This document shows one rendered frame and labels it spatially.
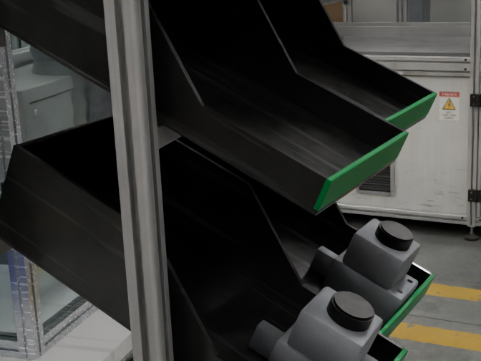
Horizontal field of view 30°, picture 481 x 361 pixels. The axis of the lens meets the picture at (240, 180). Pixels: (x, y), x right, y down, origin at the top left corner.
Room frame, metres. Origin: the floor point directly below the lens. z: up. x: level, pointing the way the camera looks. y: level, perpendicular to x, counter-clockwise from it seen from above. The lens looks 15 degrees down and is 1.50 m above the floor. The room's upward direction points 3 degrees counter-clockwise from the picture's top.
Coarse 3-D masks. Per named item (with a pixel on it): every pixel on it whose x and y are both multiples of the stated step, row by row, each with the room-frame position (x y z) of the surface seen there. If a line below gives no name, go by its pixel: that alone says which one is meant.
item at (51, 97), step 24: (24, 48) 1.40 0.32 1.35; (24, 72) 1.39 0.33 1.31; (48, 72) 1.46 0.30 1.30; (72, 72) 1.53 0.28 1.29; (24, 96) 1.39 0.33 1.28; (48, 96) 1.45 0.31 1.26; (72, 96) 1.52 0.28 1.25; (24, 120) 1.38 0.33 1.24; (48, 120) 1.44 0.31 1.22; (72, 120) 1.51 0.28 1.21; (0, 264) 1.35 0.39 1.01; (0, 288) 1.35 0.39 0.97; (48, 288) 1.39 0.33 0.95; (0, 312) 1.35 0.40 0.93; (48, 312) 1.39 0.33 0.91
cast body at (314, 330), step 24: (312, 312) 0.53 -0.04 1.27; (336, 312) 0.53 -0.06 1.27; (360, 312) 0.53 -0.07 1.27; (264, 336) 0.56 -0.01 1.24; (288, 336) 0.55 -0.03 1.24; (312, 336) 0.53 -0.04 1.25; (336, 336) 0.52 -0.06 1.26; (360, 336) 0.52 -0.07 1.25; (288, 360) 0.53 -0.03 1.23; (312, 360) 0.53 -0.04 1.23; (336, 360) 0.52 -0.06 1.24; (360, 360) 0.53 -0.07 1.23
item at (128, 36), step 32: (128, 0) 0.51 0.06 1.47; (128, 32) 0.51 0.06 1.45; (128, 64) 0.51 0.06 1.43; (128, 96) 0.51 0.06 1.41; (128, 128) 0.51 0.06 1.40; (128, 160) 0.51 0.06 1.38; (128, 192) 0.51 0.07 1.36; (160, 192) 0.52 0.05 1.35; (128, 224) 0.51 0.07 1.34; (160, 224) 0.52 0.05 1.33; (128, 256) 0.51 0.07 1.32; (160, 256) 0.52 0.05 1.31; (128, 288) 0.51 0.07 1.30; (160, 288) 0.51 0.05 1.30; (160, 320) 0.51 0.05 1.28; (160, 352) 0.51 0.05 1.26
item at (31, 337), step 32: (0, 64) 1.32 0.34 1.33; (0, 96) 1.32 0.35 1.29; (0, 128) 1.32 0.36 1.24; (0, 160) 1.32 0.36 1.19; (0, 192) 1.32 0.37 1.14; (32, 288) 1.33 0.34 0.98; (32, 320) 1.32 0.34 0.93; (64, 320) 1.41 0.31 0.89; (0, 352) 1.34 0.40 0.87; (32, 352) 1.32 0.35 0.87
